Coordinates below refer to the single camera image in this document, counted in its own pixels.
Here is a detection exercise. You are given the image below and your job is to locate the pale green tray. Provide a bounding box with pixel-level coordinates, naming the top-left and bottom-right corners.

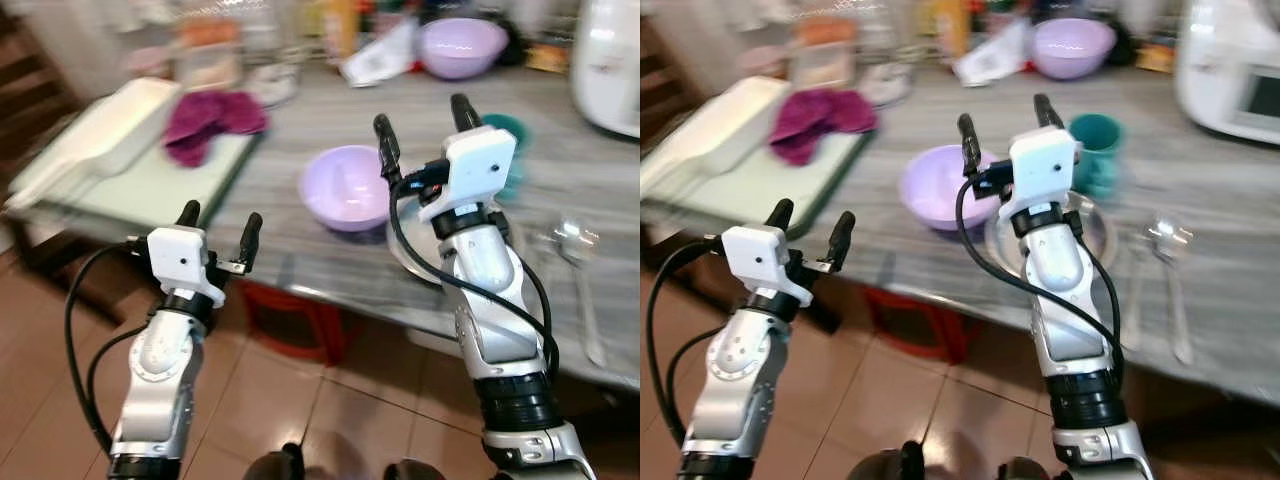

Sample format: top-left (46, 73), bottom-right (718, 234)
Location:
top-left (640, 125), bottom-right (871, 236)
top-left (5, 125), bottom-right (263, 241)

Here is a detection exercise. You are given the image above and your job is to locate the small purple plastic bowl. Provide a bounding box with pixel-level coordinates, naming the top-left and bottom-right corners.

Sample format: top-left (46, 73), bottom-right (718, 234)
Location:
top-left (898, 144), bottom-right (1001, 233)
top-left (298, 145), bottom-right (396, 234)

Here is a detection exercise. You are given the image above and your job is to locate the large purple plastic bowl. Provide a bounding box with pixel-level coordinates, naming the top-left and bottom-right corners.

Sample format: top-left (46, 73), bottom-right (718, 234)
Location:
top-left (417, 17), bottom-right (509, 81)
top-left (1030, 17), bottom-right (1117, 81)

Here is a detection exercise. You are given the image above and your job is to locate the teal mug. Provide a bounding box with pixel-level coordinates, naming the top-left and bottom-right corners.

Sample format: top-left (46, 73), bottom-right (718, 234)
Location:
top-left (1066, 112), bottom-right (1126, 201)
top-left (480, 112), bottom-right (533, 201)

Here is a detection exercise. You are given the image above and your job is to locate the round steel plate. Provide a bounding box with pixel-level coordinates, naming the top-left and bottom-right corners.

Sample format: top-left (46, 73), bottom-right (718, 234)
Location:
top-left (385, 205), bottom-right (531, 293)
top-left (984, 195), bottom-right (1119, 283)

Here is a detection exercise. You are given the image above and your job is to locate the white paper packet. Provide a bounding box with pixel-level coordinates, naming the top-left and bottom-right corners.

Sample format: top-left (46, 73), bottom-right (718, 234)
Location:
top-left (340, 20), bottom-right (421, 88)
top-left (952, 20), bottom-right (1031, 88)

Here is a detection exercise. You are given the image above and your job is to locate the magenta cloth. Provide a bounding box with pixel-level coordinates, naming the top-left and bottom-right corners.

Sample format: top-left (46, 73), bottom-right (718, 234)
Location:
top-left (768, 88), bottom-right (879, 168)
top-left (163, 88), bottom-right (269, 169)

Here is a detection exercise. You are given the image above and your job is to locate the red plastic stool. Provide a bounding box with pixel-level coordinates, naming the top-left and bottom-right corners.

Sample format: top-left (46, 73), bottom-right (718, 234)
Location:
top-left (238, 280), bottom-right (351, 366)
top-left (862, 285), bottom-right (976, 366)

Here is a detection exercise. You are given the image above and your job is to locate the clear plastic bag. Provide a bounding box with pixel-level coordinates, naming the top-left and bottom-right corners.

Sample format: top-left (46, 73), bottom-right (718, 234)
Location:
top-left (858, 55), bottom-right (916, 106)
top-left (245, 55), bottom-right (306, 109)

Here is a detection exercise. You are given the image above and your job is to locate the orange snack packet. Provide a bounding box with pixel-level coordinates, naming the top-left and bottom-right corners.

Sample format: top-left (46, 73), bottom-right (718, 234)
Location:
top-left (525, 40), bottom-right (571, 73)
top-left (1135, 42), bottom-right (1179, 73)

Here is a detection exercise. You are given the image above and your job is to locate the white plastic tray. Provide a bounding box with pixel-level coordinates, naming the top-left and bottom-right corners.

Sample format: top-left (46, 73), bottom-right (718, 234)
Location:
top-left (640, 76), bottom-right (791, 201)
top-left (5, 77), bottom-right (183, 211)

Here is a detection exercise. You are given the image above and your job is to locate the yellow package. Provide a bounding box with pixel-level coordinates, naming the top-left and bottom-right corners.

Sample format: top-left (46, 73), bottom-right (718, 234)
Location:
top-left (322, 0), bottom-right (363, 61)
top-left (932, 0), bottom-right (973, 59)

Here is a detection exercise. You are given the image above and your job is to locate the white kitchen appliance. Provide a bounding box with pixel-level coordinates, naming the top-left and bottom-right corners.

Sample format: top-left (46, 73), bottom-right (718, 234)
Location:
top-left (570, 0), bottom-right (641, 139)
top-left (1175, 0), bottom-right (1280, 146)

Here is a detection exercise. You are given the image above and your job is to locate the steel spoon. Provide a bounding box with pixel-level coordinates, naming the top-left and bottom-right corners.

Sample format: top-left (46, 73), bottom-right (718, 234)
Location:
top-left (553, 218), bottom-right (608, 369)
top-left (1148, 215), bottom-right (1196, 366)

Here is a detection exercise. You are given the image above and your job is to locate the clear container with orange label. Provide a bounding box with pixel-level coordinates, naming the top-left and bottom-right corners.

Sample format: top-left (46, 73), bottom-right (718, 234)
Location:
top-left (175, 15), bottom-right (246, 91)
top-left (790, 15), bottom-right (859, 89)

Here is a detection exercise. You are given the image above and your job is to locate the dark wooden furniture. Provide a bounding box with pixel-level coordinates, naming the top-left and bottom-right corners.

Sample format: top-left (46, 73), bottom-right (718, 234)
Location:
top-left (0, 5), bottom-right (86, 191)
top-left (640, 15), bottom-right (691, 151)

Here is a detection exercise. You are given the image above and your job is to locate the black robot left leg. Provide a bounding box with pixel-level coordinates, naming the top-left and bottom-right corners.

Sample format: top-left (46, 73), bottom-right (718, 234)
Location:
top-left (243, 443), bottom-right (307, 480)
top-left (848, 440), bottom-right (926, 480)

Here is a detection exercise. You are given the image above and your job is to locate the black robot leg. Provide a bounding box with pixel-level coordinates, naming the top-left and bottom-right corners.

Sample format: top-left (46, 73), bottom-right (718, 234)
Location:
top-left (383, 458), bottom-right (448, 480)
top-left (995, 455), bottom-right (1053, 480)
top-left (848, 440), bottom-right (926, 480)
top-left (243, 443), bottom-right (307, 480)

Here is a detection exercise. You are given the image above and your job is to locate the black robot right leg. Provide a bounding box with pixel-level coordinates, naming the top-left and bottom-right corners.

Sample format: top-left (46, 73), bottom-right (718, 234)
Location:
top-left (995, 455), bottom-right (1053, 480)
top-left (383, 458), bottom-right (448, 480)

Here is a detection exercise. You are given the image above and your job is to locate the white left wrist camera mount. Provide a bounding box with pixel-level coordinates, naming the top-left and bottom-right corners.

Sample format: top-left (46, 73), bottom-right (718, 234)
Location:
top-left (147, 226), bottom-right (227, 308)
top-left (722, 224), bottom-right (813, 307)

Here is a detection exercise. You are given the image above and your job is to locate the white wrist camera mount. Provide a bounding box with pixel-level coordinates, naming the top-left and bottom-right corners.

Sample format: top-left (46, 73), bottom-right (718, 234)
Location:
top-left (997, 125), bottom-right (1083, 221)
top-left (722, 224), bottom-right (813, 307)
top-left (418, 125), bottom-right (518, 224)
top-left (147, 226), bottom-right (227, 308)

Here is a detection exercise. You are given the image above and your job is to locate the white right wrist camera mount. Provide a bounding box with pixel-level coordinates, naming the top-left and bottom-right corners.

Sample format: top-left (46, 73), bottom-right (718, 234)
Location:
top-left (418, 125), bottom-right (518, 224)
top-left (997, 125), bottom-right (1083, 221)

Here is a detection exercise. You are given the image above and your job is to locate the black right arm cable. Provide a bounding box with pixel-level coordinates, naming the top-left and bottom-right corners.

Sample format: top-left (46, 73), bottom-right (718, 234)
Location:
top-left (388, 185), bottom-right (561, 381)
top-left (954, 178), bottom-right (1126, 386)

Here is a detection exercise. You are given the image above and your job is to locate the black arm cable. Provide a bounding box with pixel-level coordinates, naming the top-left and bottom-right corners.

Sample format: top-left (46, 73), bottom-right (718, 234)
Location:
top-left (644, 236), bottom-right (726, 451)
top-left (388, 185), bottom-right (561, 381)
top-left (63, 238), bottom-right (151, 456)
top-left (954, 178), bottom-right (1126, 386)

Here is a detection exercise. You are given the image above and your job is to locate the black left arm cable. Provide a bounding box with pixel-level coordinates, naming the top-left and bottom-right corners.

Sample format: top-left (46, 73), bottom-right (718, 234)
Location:
top-left (63, 238), bottom-right (151, 456)
top-left (644, 236), bottom-right (726, 451)

